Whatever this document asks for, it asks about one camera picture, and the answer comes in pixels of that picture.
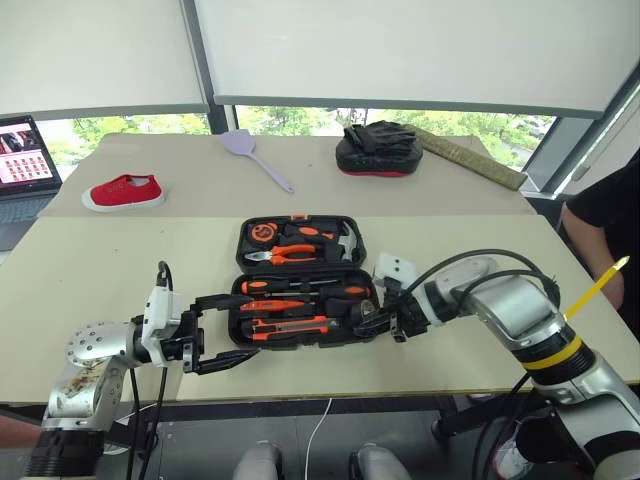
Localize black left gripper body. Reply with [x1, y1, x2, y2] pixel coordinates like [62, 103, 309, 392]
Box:
[159, 305, 206, 374]

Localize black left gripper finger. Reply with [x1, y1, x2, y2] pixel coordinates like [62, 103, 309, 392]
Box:
[191, 348, 260, 377]
[191, 293, 254, 315]

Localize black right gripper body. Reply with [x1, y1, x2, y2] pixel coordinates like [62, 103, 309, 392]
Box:
[383, 277, 432, 345]

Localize black screwdriver orange end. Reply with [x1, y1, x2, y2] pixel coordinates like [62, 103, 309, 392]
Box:
[287, 283, 374, 302]

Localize orange voltage tester pen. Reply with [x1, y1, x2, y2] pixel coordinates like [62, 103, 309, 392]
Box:
[239, 298, 307, 313]

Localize orange black utility knife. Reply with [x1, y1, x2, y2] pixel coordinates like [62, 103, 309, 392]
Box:
[251, 317, 331, 342]

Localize black tool case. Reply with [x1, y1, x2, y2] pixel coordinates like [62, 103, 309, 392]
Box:
[227, 214, 384, 351]

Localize orange black tape measure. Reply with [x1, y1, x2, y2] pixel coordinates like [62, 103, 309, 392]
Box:
[248, 222, 280, 246]

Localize grey rounded shape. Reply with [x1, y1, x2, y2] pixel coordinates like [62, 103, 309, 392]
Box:
[348, 441, 414, 480]
[231, 441, 284, 480]

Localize red canvas shoe white sole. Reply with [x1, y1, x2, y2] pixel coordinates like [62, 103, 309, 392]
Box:
[81, 173, 166, 214]

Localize black red punching pad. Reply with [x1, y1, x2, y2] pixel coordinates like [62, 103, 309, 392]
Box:
[334, 132, 426, 179]

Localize lilac silicone spatula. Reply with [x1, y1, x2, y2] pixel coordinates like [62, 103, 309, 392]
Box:
[219, 128, 296, 195]

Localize long olive brown strip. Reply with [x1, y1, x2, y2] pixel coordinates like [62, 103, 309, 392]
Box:
[413, 126, 529, 192]

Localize black gloves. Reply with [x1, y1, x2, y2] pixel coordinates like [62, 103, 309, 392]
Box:
[343, 119, 417, 154]

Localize yellow stick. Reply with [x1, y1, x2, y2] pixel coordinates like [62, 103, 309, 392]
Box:
[563, 255, 632, 320]

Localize person in black shirt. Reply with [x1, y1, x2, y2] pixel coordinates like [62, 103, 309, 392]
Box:
[558, 162, 640, 329]

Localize open laptop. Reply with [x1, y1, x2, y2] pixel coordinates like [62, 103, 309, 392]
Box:
[0, 114, 64, 252]

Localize white roller blind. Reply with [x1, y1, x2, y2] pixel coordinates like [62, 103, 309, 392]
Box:
[0, 0, 211, 122]
[192, 0, 640, 120]

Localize orange handled long screwdriver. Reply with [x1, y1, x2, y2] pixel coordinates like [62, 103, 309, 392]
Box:
[240, 279, 321, 295]

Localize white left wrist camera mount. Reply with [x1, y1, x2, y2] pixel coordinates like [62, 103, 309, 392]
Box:
[141, 287, 184, 369]

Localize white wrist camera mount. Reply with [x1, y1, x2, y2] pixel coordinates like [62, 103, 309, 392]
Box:
[141, 287, 184, 369]
[371, 251, 419, 292]

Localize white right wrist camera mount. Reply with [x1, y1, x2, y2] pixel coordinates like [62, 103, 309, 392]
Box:
[371, 251, 419, 292]

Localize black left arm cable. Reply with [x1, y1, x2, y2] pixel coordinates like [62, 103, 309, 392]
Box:
[125, 259, 175, 480]

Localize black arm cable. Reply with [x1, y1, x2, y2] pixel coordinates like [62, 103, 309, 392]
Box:
[125, 259, 175, 480]
[402, 248, 564, 480]

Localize claw hammer orange black handle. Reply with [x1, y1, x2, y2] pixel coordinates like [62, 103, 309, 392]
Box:
[282, 223, 362, 262]

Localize orange handled pliers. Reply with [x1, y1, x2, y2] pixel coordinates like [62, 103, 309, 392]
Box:
[244, 243, 319, 265]

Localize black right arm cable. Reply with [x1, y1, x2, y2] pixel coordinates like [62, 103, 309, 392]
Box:
[402, 248, 564, 480]

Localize white cable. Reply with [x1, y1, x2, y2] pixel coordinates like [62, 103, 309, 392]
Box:
[304, 397, 334, 480]

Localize grey window frame post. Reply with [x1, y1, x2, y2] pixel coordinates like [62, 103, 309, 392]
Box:
[179, 0, 239, 136]

